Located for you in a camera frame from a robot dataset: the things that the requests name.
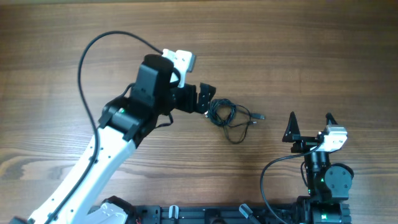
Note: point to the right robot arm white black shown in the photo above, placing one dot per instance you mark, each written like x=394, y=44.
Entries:
x=328, y=184

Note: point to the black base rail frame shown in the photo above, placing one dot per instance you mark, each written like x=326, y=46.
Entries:
x=201, y=215

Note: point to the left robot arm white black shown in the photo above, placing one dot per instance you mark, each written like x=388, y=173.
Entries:
x=125, y=121

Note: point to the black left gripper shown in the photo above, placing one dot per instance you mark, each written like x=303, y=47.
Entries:
x=201, y=100

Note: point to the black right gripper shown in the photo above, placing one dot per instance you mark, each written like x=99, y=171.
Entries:
x=293, y=134

